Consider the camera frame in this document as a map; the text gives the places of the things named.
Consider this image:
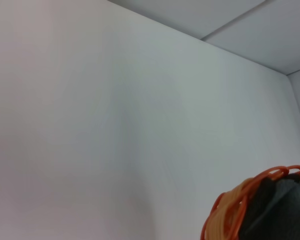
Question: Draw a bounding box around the orange woven plastic basket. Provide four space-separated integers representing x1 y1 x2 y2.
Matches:
200 164 300 240

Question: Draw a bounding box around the dark grey towel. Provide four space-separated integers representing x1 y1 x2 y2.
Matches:
236 171 300 240

